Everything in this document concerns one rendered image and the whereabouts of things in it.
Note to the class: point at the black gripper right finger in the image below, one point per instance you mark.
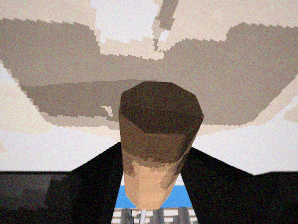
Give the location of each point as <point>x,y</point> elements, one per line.
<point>223,194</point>

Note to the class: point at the blue flat strip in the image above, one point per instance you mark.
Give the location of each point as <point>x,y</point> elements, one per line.
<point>177,199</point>

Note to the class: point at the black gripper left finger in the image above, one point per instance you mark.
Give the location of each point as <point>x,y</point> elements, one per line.
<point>84,195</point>

